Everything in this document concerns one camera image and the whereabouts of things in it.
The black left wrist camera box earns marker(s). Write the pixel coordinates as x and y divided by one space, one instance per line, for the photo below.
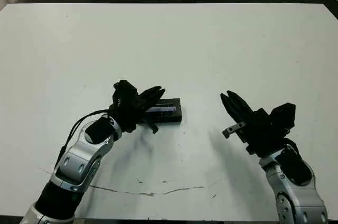
125 88

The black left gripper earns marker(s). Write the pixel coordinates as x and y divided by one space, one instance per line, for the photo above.
129 113

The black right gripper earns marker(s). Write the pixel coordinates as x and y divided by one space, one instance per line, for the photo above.
264 135

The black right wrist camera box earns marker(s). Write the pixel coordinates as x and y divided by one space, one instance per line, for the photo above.
283 115

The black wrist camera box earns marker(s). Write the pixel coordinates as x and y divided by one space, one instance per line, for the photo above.
125 88
283 115

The black box lid with print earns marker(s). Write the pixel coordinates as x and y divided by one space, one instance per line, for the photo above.
169 117

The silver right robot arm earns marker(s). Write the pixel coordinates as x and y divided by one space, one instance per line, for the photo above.
295 197

